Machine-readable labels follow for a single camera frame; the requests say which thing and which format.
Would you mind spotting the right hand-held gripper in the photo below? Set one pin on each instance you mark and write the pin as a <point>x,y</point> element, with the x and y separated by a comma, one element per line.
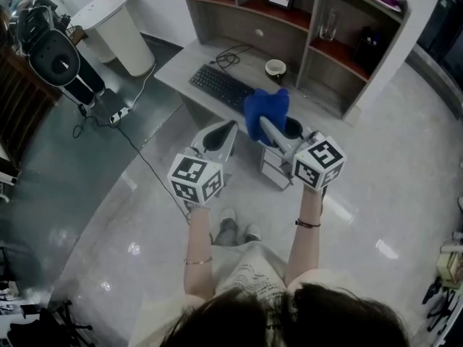
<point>318,165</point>

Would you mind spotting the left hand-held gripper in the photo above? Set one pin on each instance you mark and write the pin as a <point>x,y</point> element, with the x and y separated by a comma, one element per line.
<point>195,179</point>

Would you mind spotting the blue cloth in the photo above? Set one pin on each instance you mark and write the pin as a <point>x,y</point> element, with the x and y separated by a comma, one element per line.
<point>262,108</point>

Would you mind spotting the black keyboard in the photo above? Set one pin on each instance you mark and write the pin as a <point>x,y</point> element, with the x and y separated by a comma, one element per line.
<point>220,85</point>

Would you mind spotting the person's right forearm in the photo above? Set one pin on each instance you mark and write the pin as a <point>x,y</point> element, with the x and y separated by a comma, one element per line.
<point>304,244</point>

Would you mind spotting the person's left forearm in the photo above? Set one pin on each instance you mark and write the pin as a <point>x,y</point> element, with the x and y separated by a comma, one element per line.
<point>199,244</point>

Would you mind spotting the white and dark cup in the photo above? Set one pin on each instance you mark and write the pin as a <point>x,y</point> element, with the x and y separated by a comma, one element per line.
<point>275,67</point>

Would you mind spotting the person's left white shoe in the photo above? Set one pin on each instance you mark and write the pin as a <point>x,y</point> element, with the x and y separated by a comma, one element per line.
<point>228,216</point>

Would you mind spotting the person's white shoe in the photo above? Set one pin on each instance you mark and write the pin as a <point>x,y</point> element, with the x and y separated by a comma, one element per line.
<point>254,231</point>
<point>228,216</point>

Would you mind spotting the black wrist band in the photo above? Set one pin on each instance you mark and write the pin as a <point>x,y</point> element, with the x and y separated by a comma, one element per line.
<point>307,224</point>

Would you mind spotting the person's grey trousers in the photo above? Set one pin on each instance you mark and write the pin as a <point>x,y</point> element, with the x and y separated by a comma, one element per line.
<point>226,233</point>

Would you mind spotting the white power strip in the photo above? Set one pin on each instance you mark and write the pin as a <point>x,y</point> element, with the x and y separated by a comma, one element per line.
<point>120,115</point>

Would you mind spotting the person's right white shoe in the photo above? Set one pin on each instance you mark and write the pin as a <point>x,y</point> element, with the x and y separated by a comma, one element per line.
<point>254,231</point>

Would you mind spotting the grey wooden desk with shelves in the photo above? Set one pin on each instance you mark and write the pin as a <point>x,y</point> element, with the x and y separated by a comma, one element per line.
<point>249,31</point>

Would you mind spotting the clear glass vase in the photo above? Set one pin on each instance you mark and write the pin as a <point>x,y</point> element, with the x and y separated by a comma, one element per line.
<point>328,25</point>

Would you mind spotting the black pen holder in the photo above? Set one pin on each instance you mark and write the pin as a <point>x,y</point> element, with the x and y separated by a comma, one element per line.
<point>366,51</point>

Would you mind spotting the black power adapter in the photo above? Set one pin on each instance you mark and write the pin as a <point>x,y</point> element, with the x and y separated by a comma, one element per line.
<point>82,109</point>

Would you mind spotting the person's white printed shirt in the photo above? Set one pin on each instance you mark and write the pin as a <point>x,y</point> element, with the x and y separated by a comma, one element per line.
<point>249,273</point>

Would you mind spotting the white round side table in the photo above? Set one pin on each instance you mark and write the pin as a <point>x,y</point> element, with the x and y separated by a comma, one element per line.
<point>119,31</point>

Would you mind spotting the grey oval headset device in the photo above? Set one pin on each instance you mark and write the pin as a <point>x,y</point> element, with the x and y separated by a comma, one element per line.
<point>54,58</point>

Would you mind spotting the dark wooden cabinet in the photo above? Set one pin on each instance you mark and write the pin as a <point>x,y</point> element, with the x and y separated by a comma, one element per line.
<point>21,99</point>

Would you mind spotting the black tripod stand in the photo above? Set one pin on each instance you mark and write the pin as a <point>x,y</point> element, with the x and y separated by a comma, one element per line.
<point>439,306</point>

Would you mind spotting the black office chair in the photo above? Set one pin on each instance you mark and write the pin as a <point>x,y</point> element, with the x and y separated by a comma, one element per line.
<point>43,325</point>

